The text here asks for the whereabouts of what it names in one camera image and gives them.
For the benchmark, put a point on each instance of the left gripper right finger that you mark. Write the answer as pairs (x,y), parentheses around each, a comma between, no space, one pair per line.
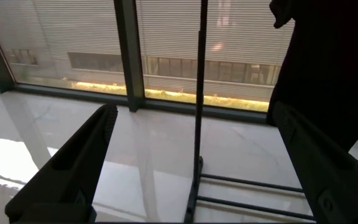
(331,174)

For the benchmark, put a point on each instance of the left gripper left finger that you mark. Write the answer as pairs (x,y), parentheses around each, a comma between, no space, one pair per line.
(70,174)

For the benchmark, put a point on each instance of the black garment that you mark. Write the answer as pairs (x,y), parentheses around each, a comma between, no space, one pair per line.
(331,62)

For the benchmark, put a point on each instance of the black clothes rack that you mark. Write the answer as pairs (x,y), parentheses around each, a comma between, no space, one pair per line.
(200,93)

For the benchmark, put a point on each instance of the window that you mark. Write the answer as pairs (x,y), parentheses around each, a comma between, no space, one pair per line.
(129,46)

